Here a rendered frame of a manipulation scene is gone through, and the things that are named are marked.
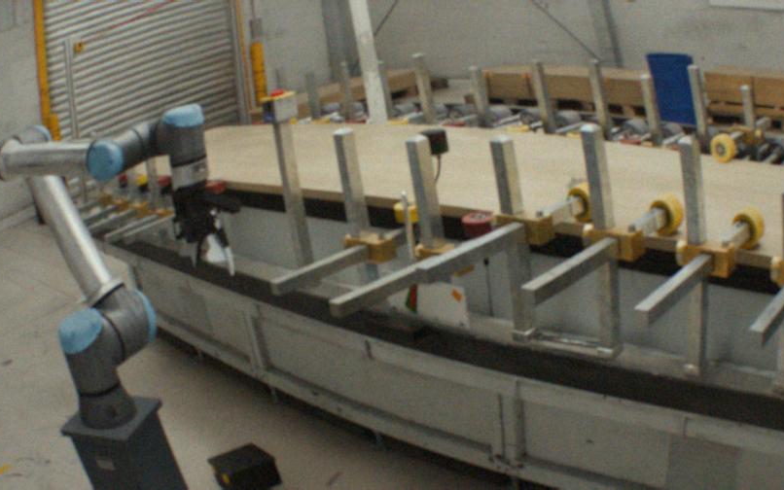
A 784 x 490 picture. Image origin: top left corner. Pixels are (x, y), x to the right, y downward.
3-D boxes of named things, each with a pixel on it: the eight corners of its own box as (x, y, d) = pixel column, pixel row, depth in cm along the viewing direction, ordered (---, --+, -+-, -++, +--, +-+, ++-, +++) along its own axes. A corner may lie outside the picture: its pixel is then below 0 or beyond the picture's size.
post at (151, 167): (162, 245, 320) (143, 123, 306) (159, 244, 323) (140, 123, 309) (169, 242, 322) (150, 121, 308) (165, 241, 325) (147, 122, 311)
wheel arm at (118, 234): (108, 246, 299) (106, 235, 297) (106, 245, 301) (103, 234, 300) (196, 210, 324) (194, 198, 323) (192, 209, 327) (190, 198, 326)
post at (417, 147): (448, 350, 208) (414, 137, 195) (438, 347, 211) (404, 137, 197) (459, 344, 210) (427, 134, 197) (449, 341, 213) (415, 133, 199)
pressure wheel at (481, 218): (486, 272, 204) (480, 222, 201) (461, 267, 210) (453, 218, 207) (511, 261, 209) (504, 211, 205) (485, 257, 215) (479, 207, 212)
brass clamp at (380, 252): (379, 265, 216) (375, 244, 214) (342, 258, 226) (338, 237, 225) (400, 257, 219) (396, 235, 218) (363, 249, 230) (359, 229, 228)
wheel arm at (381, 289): (342, 322, 183) (338, 301, 182) (332, 319, 186) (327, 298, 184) (496, 251, 209) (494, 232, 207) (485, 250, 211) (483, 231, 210)
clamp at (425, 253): (458, 277, 197) (454, 255, 196) (414, 268, 207) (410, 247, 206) (477, 268, 200) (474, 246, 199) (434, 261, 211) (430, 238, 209)
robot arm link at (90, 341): (65, 387, 194) (45, 327, 189) (99, 364, 209) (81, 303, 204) (97, 397, 187) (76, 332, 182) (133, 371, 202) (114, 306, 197)
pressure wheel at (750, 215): (747, 206, 150) (726, 222, 157) (763, 240, 149) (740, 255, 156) (756, 198, 154) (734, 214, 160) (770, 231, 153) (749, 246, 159)
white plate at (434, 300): (468, 331, 200) (462, 288, 197) (388, 311, 219) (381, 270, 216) (470, 330, 200) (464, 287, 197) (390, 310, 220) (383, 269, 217)
